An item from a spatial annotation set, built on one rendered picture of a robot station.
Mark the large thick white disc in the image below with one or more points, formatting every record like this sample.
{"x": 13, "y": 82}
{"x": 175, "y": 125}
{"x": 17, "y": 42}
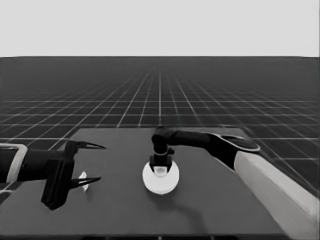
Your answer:
{"x": 160, "y": 185}

